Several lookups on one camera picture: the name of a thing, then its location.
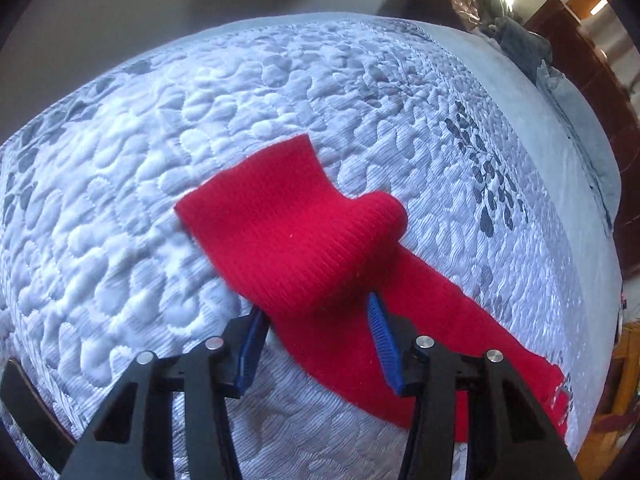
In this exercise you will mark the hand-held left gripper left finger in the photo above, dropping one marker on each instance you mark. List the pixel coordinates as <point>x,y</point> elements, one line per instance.
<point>251,342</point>

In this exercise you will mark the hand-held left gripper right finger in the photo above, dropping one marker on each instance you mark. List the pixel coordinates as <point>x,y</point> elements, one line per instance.
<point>382,342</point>

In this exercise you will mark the red knitted scarf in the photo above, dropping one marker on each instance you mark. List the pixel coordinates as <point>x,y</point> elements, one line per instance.
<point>300,240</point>

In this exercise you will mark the pile of clothes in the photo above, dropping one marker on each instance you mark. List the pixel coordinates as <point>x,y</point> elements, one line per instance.
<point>480,0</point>

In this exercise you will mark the grey leaf-patterned quilted bedspread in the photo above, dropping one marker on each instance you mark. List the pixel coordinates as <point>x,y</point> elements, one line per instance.
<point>150,160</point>

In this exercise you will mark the pale grey bed sheet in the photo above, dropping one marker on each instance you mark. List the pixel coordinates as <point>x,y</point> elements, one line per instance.
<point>530,110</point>

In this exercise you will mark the grey pillow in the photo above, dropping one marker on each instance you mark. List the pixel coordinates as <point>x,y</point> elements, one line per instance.
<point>580,120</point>

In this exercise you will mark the folded grey blanket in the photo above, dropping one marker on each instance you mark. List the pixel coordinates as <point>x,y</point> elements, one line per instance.
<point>525,42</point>

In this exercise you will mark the dark wooden headboard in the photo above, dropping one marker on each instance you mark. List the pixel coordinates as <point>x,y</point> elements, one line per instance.
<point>590,55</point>

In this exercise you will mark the dark bed frame rail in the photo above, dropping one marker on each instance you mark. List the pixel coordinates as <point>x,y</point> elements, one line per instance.
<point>30,405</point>

